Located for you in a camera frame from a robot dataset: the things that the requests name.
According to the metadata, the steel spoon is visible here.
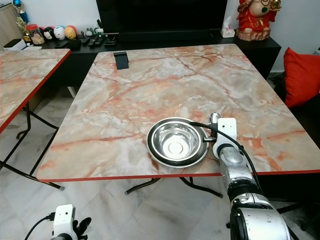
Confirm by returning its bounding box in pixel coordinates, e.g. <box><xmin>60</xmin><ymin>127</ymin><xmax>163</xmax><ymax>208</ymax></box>
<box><xmin>209</xmin><ymin>112</ymin><xmax>223</xmax><ymax>127</ymax></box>

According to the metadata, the steel bowl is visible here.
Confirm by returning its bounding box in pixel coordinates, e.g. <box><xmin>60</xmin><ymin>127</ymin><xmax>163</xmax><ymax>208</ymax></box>
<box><xmin>152</xmin><ymin>120</ymin><xmax>204</xmax><ymax>162</ymax></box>

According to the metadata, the steel plate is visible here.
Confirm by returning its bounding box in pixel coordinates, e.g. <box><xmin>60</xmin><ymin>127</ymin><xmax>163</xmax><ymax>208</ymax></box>
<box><xmin>146</xmin><ymin>117</ymin><xmax>210</xmax><ymax>168</ymax></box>

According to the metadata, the marble pattern folding table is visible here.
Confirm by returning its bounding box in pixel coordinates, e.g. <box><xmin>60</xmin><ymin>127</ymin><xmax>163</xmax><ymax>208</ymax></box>
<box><xmin>0</xmin><ymin>48</ymin><xmax>72</xmax><ymax>192</ymax></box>
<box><xmin>35</xmin><ymin>43</ymin><xmax>320</xmax><ymax>232</ymax></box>

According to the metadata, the white tissue box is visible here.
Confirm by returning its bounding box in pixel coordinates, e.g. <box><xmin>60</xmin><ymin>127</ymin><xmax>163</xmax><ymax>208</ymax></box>
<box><xmin>221</xmin><ymin>16</ymin><xmax>237</xmax><ymax>39</ymax></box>

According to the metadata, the red cushion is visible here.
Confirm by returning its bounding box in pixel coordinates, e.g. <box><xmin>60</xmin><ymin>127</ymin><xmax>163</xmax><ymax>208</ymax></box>
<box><xmin>282</xmin><ymin>47</ymin><xmax>320</xmax><ymax>109</ymax></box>

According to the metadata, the black phone stand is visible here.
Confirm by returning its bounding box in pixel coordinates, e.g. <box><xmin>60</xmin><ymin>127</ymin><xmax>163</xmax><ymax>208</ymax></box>
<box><xmin>114</xmin><ymin>51</ymin><xmax>130</xmax><ymax>71</ymax></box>

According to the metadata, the red laughing buddha statue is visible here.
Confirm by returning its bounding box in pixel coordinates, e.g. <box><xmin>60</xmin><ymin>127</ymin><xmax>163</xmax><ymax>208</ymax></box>
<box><xmin>236</xmin><ymin>0</ymin><xmax>283</xmax><ymax>42</ymax></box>

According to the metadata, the black flat television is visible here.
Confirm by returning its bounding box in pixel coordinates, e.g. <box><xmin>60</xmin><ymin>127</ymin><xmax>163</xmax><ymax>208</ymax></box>
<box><xmin>96</xmin><ymin>0</ymin><xmax>229</xmax><ymax>33</ymax></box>

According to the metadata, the white flat box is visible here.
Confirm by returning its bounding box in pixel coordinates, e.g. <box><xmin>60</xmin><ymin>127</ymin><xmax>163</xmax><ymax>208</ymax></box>
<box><xmin>3</xmin><ymin>39</ymin><xmax>26</xmax><ymax>51</ymax></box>

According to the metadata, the black remote control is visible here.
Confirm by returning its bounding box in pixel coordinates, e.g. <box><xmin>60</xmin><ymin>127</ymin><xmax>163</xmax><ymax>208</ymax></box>
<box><xmin>87</xmin><ymin>36</ymin><xmax>104</xmax><ymax>48</ymax></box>

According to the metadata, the red lid glass jar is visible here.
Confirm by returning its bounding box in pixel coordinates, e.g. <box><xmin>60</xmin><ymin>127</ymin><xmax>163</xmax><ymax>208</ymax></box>
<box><xmin>25</xmin><ymin>23</ymin><xmax>45</xmax><ymax>47</ymax></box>

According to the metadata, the gold trophy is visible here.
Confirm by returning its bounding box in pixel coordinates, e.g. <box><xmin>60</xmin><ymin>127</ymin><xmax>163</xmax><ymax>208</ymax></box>
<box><xmin>13</xmin><ymin>0</ymin><xmax>31</xmax><ymax>44</ymax></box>

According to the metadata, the black round toy figure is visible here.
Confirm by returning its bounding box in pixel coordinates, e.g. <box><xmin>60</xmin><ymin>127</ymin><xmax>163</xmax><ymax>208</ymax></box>
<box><xmin>43</xmin><ymin>26</ymin><xmax>56</xmax><ymax>41</ymax></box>

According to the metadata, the yellow round toy figure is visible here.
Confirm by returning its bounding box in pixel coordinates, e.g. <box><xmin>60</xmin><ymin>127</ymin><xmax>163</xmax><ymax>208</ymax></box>
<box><xmin>64</xmin><ymin>25</ymin><xmax>78</xmax><ymax>40</ymax></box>

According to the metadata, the white round toy figure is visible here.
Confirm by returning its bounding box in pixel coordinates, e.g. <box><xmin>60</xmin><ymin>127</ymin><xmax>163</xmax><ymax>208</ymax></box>
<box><xmin>53</xmin><ymin>25</ymin><xmax>67</xmax><ymax>41</ymax></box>

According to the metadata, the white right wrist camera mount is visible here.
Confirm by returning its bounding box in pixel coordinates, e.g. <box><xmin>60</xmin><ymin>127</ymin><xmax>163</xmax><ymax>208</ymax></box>
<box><xmin>213</xmin><ymin>118</ymin><xmax>238</xmax><ymax>159</ymax></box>

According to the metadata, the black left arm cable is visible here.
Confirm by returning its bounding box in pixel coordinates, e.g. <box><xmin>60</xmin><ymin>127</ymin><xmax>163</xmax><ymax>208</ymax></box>
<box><xmin>35</xmin><ymin>212</ymin><xmax>56</xmax><ymax>240</ymax></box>

